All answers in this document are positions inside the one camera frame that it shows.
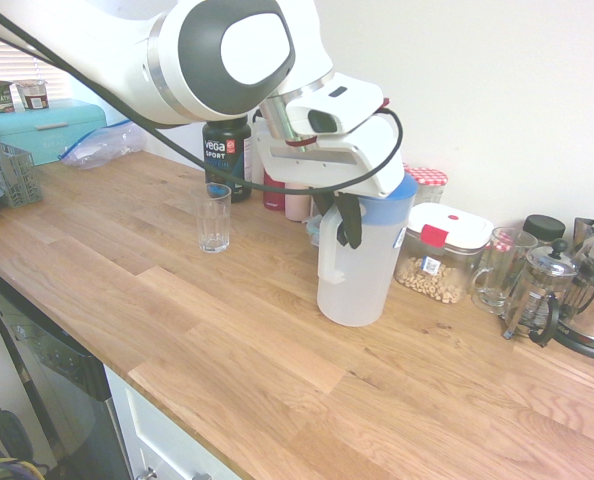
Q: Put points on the metal drawer knob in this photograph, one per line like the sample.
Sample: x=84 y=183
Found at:
x=150 y=473

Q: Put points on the white cabinet drawer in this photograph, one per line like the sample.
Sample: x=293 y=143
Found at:
x=147 y=430

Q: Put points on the window blind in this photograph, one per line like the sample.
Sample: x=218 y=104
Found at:
x=7 y=60

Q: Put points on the stainless steel dishwasher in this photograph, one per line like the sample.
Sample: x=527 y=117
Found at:
x=52 y=380

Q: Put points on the teal bread box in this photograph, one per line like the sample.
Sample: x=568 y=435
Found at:
x=52 y=127

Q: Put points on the pink water bottle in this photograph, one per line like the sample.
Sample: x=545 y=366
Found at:
x=296 y=207

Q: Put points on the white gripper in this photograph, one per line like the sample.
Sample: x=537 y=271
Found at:
x=337 y=160

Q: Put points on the clear zip plastic bag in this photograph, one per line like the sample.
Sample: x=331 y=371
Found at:
x=107 y=145

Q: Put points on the jar with red gingham lid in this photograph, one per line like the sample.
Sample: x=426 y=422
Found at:
x=429 y=182
x=503 y=246

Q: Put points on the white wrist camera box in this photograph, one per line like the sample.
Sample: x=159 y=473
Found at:
x=337 y=107

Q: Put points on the clear glass mug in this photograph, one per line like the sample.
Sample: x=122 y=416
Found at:
x=499 y=280

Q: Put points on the glass french press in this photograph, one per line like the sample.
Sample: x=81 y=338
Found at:
x=539 y=295

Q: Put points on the cereal container with white lid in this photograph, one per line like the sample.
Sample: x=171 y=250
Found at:
x=452 y=250

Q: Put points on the jar with black lid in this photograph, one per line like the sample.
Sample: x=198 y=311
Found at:
x=543 y=227

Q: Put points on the red water bottle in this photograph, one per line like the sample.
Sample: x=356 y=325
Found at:
x=273 y=195

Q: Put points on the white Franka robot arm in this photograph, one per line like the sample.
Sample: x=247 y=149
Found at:
x=202 y=55

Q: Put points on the translucent pitcher with blue lid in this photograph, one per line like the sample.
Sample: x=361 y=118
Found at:
x=357 y=280

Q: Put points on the grey plastic utensil basket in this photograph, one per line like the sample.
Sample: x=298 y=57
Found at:
x=12 y=172

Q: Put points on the black protein powder tub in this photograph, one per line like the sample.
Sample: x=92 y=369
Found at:
x=224 y=150

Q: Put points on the white and red oatmeal cup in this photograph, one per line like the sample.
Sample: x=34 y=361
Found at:
x=33 y=95

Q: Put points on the small glass container blue-rimmed lid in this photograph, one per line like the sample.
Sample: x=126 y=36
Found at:
x=313 y=231

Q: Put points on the clear drinking glass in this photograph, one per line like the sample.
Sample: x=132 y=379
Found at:
x=213 y=225

